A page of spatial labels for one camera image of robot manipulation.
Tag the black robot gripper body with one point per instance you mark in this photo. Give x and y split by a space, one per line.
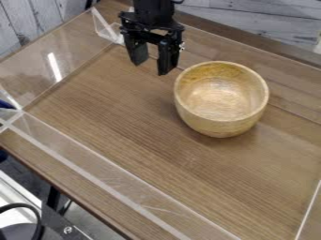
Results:
150 24

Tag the black table leg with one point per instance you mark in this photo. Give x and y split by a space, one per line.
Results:
54 198

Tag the light wooden bowl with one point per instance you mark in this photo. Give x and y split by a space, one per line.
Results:
221 98

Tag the blue object at edge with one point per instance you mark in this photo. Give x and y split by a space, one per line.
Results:
5 105

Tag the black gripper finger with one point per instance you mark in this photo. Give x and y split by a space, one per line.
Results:
138 51
167 56

